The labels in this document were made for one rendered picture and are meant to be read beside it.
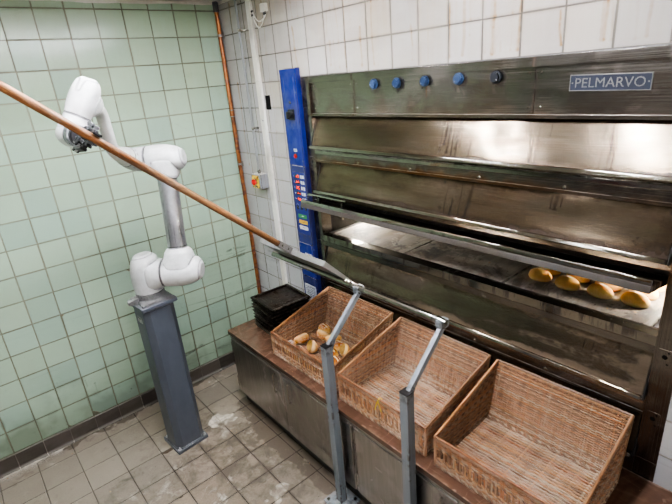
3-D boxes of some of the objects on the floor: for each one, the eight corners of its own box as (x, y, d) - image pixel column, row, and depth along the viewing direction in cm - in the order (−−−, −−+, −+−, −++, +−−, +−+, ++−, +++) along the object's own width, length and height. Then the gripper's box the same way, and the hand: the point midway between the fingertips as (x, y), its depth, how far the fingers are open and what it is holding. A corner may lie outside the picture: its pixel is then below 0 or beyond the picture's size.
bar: (298, 413, 312) (276, 250, 271) (457, 540, 220) (460, 321, 178) (258, 437, 294) (228, 266, 252) (414, 587, 202) (406, 356, 160)
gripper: (98, 123, 185) (116, 125, 168) (78, 158, 183) (94, 164, 166) (79, 112, 180) (96, 113, 162) (58, 148, 178) (73, 153, 161)
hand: (93, 138), depth 167 cm, fingers closed on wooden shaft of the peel, 3 cm apart
